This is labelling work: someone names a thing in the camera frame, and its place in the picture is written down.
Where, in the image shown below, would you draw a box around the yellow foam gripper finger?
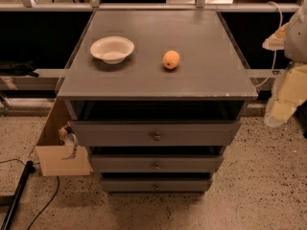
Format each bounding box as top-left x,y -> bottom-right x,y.
264,62 -> 307,127

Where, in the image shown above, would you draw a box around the black bar on floor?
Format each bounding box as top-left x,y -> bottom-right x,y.
0,160 -> 35,230

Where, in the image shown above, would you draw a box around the black object on rail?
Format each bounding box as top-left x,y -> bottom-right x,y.
0,61 -> 39,78

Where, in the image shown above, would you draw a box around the cardboard box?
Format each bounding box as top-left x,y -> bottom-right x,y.
35,100 -> 92,176

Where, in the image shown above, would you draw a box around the crumpled items in box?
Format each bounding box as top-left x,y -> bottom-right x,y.
59,122 -> 79,146

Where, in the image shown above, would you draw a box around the black floor cable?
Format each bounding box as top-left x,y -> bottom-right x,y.
0,158 -> 61,230

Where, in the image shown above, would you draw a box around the grey top drawer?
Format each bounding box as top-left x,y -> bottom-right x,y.
71,121 -> 240,147

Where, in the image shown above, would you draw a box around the grey drawer cabinet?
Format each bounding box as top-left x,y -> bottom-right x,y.
58,10 -> 257,181

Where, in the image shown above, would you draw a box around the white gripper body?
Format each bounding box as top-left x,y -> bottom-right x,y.
262,22 -> 290,51

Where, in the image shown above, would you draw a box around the white hanging cable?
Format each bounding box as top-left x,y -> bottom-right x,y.
254,1 -> 284,89

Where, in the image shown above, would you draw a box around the white bowl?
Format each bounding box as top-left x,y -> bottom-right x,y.
90,36 -> 134,64

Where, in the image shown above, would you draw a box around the orange fruit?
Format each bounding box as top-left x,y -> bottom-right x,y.
162,51 -> 180,70

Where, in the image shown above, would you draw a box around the grey drawer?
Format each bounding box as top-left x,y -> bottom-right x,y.
71,121 -> 240,147
102,179 -> 212,193
89,154 -> 224,173

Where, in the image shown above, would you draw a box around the grey bottom drawer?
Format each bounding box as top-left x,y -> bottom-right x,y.
102,179 -> 212,193

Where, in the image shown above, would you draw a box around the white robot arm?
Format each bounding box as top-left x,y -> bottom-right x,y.
262,0 -> 307,127

